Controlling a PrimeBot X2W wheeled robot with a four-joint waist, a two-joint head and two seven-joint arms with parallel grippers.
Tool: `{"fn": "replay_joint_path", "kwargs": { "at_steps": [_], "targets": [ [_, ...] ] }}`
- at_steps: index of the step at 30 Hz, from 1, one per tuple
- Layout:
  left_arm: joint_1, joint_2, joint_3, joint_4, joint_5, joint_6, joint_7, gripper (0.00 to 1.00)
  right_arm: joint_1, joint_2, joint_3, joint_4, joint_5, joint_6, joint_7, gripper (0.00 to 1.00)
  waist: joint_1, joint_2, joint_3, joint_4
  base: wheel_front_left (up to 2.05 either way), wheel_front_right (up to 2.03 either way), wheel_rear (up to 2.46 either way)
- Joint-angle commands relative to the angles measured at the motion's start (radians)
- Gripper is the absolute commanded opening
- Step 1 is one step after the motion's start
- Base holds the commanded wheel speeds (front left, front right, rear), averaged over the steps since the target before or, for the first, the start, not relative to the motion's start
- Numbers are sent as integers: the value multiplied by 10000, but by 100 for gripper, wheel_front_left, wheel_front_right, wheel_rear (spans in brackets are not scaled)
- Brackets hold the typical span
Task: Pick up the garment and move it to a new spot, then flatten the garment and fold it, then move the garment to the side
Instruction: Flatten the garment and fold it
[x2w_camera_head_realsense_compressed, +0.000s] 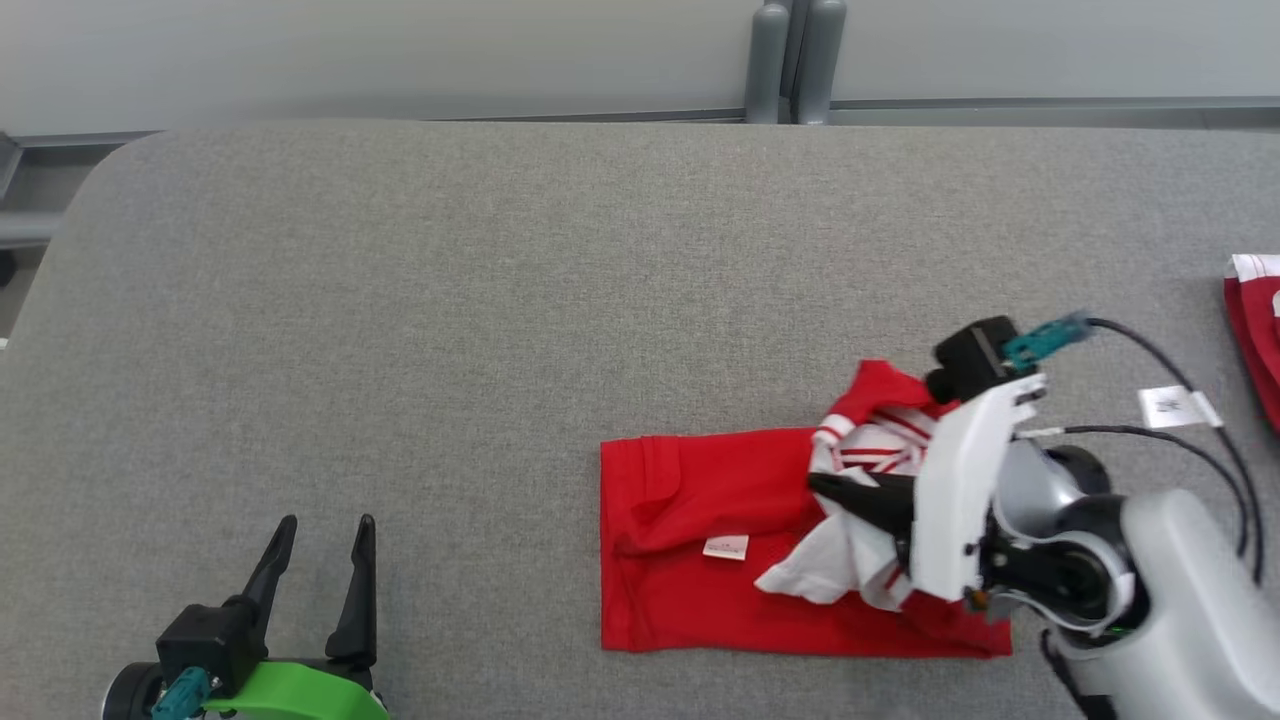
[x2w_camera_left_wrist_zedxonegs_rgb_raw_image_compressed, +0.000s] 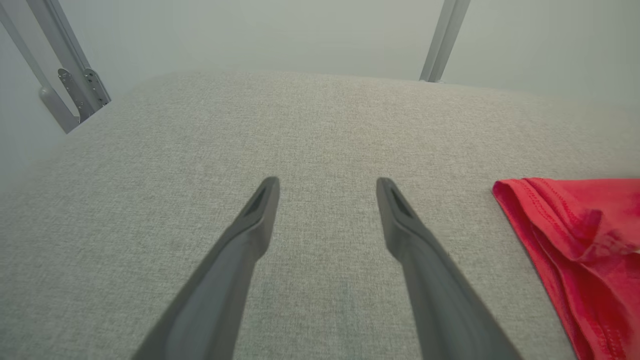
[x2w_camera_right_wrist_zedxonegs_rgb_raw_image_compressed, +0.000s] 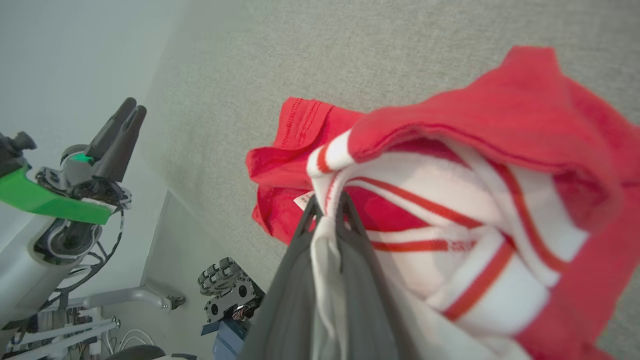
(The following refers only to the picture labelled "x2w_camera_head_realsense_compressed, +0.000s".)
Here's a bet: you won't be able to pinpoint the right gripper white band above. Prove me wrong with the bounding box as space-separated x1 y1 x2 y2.
808 375 1048 601

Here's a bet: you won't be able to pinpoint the grey fabric sofa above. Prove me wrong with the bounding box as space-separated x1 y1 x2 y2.
0 120 1280 720

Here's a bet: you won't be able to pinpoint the red shorts with white bands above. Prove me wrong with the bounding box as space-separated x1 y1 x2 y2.
1223 254 1280 431

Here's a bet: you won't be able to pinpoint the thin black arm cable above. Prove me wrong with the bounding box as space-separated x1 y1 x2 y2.
1015 424 1253 559

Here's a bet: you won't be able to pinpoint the white paper cable label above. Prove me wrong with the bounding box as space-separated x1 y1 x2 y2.
1138 385 1224 431

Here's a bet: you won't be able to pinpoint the red jersey with white sleeves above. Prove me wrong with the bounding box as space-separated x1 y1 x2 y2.
600 358 1013 659

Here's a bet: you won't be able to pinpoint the teal cable connector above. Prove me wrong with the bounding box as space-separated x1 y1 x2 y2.
1003 310 1091 366
150 668 211 720

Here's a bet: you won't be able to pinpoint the grey wall base rail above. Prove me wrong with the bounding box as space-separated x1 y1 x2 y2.
830 95 1280 129
160 105 749 129

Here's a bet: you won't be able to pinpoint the grey vertical partition frame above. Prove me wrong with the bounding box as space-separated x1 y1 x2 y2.
780 0 811 101

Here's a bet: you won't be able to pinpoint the black camera cable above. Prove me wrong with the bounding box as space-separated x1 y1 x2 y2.
1085 317 1266 586

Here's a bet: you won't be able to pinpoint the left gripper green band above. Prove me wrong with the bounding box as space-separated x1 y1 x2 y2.
205 514 391 720

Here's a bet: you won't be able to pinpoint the grey round-capped post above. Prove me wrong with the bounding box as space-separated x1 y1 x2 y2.
797 0 849 126
745 3 791 125

